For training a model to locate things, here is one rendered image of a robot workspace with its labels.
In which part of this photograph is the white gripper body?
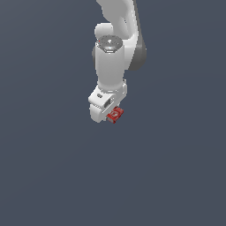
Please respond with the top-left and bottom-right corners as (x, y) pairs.
(87, 79), (128, 124)

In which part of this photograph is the small red box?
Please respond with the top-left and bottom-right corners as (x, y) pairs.
(106, 107), (124, 124)

